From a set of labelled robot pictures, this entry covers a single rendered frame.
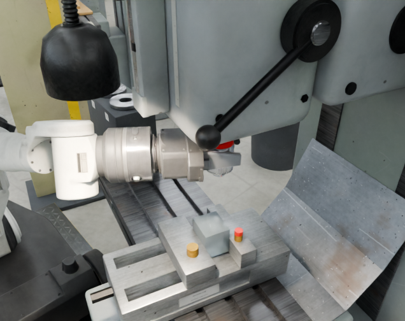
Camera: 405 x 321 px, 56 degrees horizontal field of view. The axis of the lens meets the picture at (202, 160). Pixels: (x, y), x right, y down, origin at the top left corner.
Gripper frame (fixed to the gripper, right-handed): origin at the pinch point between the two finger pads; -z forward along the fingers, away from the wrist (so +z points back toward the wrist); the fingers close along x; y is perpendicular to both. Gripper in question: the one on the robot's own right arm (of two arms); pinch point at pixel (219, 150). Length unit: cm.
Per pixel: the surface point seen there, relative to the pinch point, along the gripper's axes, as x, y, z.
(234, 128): -10.7, -9.9, 0.0
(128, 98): 49, 12, 19
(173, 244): -0.2, 20.6, 8.1
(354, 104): 19.4, 1.8, -32.1
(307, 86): -6.6, -13.6, -10.3
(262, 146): 171, 105, -58
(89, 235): 113, 125, 56
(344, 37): -6.7, -19.9, -14.0
